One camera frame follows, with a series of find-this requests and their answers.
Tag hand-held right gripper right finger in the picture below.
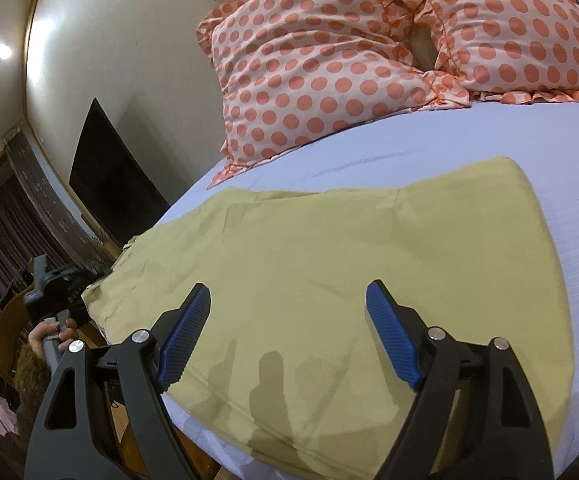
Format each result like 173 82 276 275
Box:
365 280 556 480

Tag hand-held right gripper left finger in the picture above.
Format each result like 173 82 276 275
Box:
24 283 212 480

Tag khaki pants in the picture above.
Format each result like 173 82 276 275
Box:
82 156 577 470

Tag person's left forearm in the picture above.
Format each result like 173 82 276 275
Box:
12 346 56 461

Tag person's left hand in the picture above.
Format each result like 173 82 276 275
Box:
28 318 79 357

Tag polka dot pillow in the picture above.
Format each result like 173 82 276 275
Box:
196 0 473 183
389 0 579 106

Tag black wall television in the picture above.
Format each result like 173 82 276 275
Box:
68 98 171 247

